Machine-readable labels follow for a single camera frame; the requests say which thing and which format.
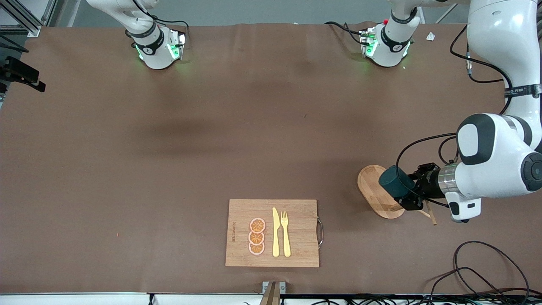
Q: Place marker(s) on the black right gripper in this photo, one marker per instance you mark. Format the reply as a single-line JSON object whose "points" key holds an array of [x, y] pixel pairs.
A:
{"points": [[22, 69]]}

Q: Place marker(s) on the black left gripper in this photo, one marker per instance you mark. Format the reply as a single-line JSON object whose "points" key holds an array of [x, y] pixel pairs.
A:
{"points": [[428, 185]]}

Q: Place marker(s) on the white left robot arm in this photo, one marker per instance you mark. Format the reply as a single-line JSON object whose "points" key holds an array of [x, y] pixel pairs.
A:
{"points": [[495, 42]]}

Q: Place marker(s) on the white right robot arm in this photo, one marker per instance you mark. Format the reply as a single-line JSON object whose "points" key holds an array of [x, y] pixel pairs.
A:
{"points": [[152, 51]]}

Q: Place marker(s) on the wooden mug tree stand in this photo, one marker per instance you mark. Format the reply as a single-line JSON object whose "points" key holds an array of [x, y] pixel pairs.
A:
{"points": [[372, 186]]}

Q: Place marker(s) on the wooden cutting board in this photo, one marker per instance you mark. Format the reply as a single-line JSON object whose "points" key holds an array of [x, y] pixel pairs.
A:
{"points": [[300, 237]]}

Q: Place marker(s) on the yellow plastic fork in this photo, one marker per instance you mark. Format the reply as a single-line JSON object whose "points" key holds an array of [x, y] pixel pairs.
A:
{"points": [[286, 237]]}

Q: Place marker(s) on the yellow plastic knife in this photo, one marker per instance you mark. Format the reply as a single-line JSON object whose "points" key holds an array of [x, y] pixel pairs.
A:
{"points": [[275, 237]]}

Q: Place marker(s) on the white paper scrap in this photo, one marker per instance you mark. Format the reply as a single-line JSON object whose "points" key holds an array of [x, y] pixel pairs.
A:
{"points": [[431, 36]]}

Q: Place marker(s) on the orange slice toy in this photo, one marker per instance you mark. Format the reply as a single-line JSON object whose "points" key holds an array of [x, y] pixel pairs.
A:
{"points": [[257, 225]]}

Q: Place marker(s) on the aluminium frame profile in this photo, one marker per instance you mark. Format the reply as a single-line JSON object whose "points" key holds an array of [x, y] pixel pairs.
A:
{"points": [[30, 29]]}

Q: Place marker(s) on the small metal bracket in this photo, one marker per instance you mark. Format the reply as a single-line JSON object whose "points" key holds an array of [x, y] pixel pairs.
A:
{"points": [[283, 288]]}

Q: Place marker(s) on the brown wooden post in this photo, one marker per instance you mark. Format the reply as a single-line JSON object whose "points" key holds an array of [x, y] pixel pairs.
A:
{"points": [[271, 296]]}

